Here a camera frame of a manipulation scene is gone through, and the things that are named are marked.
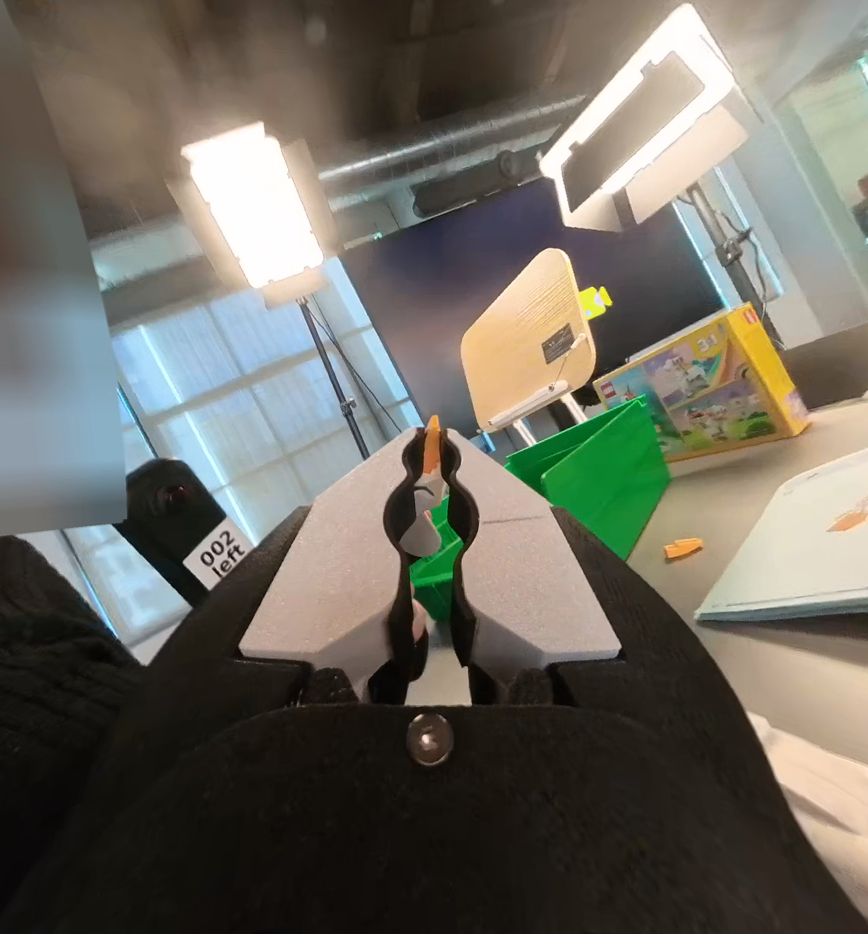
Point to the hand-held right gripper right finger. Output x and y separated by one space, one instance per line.
543 584

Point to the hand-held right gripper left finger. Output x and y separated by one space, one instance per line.
317 584

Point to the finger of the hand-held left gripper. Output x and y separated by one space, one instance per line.
419 536

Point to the small orange lego piece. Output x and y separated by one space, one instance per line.
434 438

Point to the person's left forearm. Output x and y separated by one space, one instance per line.
25 657

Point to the orange lego slope brick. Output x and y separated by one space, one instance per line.
683 549

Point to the yellow lego set box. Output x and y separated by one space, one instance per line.
703 394

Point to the open lego instruction booklet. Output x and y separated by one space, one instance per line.
806 540

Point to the person's left hand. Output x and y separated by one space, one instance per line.
420 627

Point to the green divided parts bin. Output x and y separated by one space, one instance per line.
601 496

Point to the black light stand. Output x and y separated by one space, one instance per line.
346 408
729 252

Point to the large dark display screen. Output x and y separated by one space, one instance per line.
434 306

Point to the bamboo book stand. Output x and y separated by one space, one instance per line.
521 328

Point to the yellow green toy figure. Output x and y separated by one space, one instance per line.
593 300

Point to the rectangular studio light panel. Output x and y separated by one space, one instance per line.
255 211
645 124

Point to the black video bar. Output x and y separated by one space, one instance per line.
463 190

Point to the closed white instruction booklets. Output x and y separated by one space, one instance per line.
835 795

